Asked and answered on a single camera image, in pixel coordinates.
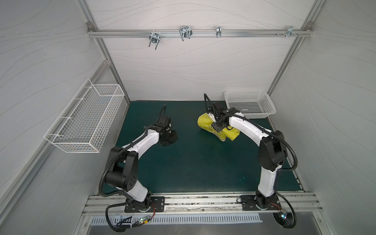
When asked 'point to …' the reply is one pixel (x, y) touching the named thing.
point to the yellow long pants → (205, 122)
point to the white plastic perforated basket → (251, 104)
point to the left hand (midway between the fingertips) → (177, 140)
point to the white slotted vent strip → (174, 219)
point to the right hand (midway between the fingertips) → (220, 122)
